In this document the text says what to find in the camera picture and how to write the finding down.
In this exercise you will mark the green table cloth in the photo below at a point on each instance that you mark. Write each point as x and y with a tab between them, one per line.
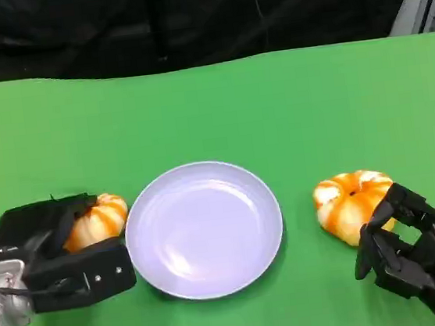
212	112

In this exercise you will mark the orange white toy bread roll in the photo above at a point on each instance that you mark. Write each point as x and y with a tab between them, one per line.
98	223
345	211

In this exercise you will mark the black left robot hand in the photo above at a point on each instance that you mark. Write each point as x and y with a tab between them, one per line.
28	228

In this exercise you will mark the black backdrop curtain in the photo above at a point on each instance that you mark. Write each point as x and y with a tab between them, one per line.
107	26

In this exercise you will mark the lilac plate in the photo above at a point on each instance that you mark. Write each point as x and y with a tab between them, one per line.
205	231

